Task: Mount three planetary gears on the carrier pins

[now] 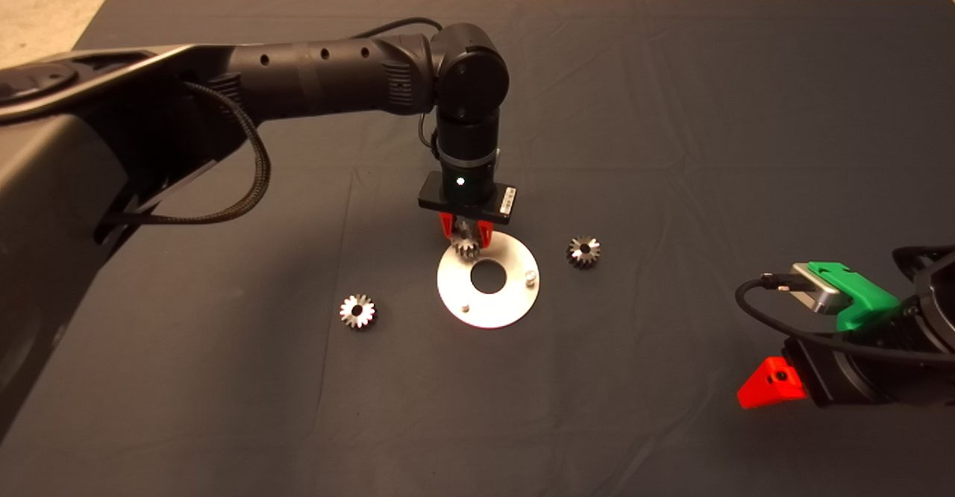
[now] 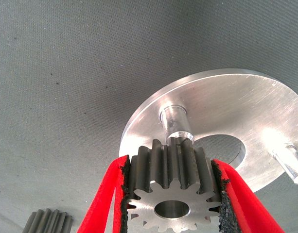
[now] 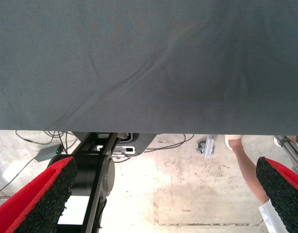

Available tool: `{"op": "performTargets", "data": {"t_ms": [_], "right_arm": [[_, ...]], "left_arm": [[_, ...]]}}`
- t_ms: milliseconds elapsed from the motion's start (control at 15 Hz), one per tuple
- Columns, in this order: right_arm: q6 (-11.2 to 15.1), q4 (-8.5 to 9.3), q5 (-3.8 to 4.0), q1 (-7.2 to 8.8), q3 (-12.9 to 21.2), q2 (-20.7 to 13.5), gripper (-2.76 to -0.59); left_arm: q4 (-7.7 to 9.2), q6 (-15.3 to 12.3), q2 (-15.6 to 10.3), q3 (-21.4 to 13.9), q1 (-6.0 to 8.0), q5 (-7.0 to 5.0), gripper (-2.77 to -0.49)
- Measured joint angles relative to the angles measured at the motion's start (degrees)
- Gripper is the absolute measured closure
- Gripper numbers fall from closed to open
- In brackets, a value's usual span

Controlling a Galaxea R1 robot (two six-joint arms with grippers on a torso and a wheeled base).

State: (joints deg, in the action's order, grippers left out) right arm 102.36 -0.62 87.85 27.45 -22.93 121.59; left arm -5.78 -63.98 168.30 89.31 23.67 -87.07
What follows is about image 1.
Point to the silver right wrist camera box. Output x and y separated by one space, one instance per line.
817 288

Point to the small steel planetary gear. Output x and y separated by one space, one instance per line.
466 247
584 252
358 311

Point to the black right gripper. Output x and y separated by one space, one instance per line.
821 377

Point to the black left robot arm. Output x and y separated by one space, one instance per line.
321 72

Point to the dark grey table cloth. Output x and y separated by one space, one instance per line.
597 109

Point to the round metal carrier plate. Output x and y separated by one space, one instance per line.
507 303

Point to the green right camera mount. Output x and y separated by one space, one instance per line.
865 299

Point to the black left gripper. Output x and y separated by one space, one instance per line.
466 198

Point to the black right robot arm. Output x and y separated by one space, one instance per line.
932 318

